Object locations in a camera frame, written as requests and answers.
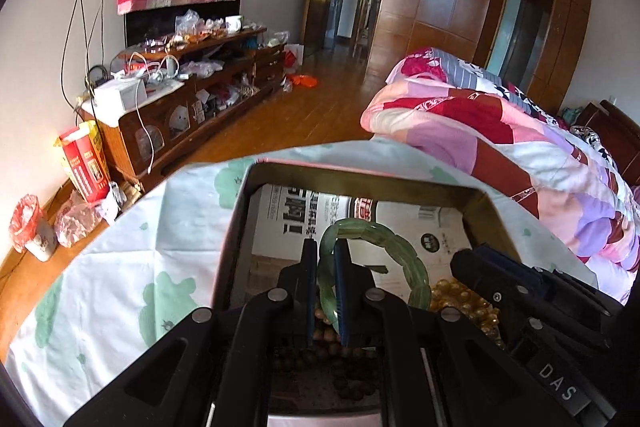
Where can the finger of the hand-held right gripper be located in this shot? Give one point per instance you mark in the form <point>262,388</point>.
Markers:
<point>505,259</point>
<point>475,277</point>

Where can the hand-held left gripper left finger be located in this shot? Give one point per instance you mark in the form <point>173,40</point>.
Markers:
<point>311,287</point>

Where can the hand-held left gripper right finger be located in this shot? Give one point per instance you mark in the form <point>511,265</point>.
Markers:
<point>341,292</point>

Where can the pink metal tin box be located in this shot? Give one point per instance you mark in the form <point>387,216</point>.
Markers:
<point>235,257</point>

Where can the printed paper sheet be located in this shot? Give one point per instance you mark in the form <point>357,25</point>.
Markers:
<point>400,217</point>

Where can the pink red patchwork quilt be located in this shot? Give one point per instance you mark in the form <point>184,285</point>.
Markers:
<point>500,142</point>

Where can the black white floral pillow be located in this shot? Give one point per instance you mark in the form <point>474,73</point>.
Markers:
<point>595,142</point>

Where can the brown wooden headboard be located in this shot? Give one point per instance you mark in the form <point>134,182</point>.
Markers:
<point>620,142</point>

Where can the white green-print tablecloth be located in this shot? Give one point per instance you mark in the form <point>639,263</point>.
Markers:
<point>125,257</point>

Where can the striped floral quilt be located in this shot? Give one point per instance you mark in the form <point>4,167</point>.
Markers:
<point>465,69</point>

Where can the wooden television cabinet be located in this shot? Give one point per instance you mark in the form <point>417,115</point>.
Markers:
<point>165,142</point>

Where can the orange plastic bag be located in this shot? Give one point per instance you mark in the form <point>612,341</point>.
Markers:
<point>304,81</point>

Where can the red white paper bag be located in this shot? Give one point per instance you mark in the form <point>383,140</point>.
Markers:
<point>294,56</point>

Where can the crumpled clear plastic bag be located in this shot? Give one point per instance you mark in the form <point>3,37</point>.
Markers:
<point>192,23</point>
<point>77,224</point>

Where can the brown wooden wardrobe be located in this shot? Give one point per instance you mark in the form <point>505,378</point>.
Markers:
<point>425,17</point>

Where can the red yellow carton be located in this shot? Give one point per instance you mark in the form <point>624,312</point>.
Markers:
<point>85,162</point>

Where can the white cardboard box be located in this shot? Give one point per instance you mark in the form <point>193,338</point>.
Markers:
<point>122,96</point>

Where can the white mug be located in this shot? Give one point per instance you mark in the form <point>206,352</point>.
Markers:
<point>233,24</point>

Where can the trash bin with red bag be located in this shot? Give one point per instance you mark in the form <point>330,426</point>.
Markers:
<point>30,227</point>

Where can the black television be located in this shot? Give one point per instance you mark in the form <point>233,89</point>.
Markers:
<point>150,24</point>

